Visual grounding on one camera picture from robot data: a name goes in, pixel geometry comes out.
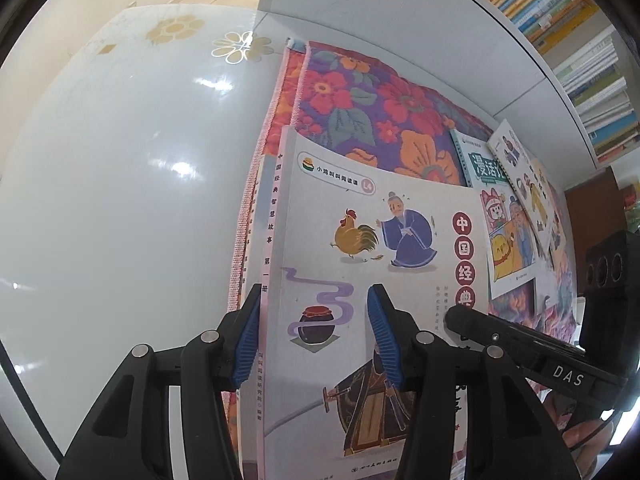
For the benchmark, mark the white spiral bound book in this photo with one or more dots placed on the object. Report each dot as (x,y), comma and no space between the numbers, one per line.
(510,152)

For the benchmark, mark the person's right hand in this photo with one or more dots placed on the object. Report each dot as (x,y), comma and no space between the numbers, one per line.
(575,425)

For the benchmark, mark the row of colourful paperback books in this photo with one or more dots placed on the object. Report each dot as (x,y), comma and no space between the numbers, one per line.
(540,5)

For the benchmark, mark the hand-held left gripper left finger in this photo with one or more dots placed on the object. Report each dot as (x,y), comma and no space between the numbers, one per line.
(249,340)

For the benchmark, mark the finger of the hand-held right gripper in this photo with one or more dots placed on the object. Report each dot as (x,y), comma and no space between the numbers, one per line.
(495,332)

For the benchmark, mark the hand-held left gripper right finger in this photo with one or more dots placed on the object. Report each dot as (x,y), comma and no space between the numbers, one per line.
(384,335)

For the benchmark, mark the white cartoon comic book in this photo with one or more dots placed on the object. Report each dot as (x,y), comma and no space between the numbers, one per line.
(505,255)

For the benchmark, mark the floral blanket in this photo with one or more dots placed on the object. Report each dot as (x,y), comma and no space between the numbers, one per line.
(360,100)

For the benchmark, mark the white book with rooster picture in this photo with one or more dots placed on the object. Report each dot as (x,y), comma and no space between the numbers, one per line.
(325,240)

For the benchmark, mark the brown wooden cabinet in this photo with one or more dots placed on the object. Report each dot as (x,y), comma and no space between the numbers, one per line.
(595,200)

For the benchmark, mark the white bookshelf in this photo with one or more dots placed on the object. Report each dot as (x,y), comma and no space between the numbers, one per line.
(425,25)

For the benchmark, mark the colourful package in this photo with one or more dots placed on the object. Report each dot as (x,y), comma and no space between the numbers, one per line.
(632,210)

